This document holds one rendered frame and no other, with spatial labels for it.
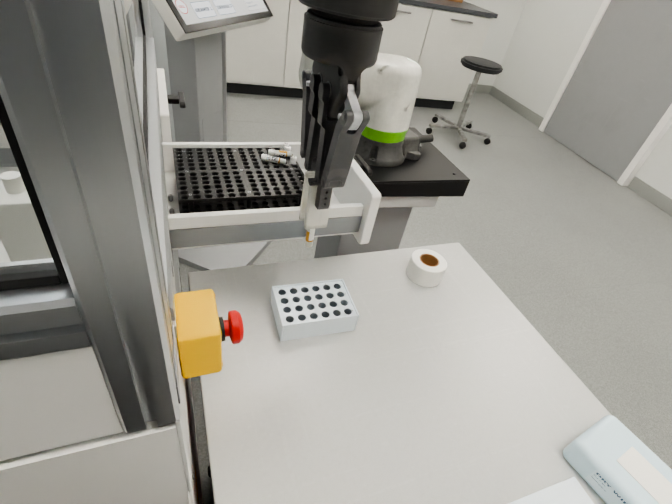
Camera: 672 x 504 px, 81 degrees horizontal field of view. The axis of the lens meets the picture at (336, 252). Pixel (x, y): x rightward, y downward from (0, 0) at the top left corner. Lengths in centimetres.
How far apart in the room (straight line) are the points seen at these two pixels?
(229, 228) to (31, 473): 39
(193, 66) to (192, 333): 125
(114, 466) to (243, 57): 348
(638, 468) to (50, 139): 67
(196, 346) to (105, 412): 14
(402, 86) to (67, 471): 90
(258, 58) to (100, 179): 354
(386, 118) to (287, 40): 275
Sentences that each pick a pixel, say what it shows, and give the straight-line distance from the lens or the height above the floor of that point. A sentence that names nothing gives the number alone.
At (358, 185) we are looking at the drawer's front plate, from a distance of 72.
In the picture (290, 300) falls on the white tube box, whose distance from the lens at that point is 64.
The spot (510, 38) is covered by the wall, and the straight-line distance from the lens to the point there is 546.
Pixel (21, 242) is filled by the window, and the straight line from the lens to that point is 25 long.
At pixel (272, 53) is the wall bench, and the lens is 372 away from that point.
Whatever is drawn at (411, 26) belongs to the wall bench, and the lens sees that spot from 401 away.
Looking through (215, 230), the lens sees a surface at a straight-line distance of 65.
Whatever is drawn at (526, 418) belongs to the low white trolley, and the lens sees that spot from 68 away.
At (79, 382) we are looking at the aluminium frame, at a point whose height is 102.
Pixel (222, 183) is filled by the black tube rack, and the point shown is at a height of 90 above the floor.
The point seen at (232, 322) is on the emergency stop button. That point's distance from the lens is 48.
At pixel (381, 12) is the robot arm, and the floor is 121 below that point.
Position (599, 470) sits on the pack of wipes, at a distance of 65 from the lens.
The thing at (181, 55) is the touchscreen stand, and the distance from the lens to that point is 161.
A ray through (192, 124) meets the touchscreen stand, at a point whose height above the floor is 60.
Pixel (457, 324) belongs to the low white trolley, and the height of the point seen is 76.
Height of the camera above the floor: 126
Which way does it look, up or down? 39 degrees down
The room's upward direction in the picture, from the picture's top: 12 degrees clockwise
